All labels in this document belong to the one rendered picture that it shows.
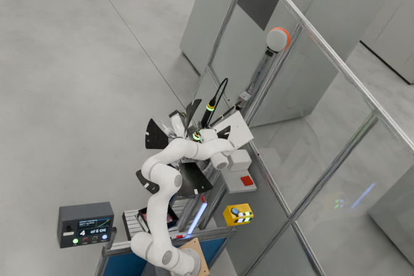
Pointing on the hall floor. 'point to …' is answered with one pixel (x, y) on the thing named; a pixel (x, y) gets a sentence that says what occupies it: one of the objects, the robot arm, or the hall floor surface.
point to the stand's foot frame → (131, 228)
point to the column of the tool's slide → (259, 78)
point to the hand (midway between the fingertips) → (202, 124)
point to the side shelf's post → (213, 207)
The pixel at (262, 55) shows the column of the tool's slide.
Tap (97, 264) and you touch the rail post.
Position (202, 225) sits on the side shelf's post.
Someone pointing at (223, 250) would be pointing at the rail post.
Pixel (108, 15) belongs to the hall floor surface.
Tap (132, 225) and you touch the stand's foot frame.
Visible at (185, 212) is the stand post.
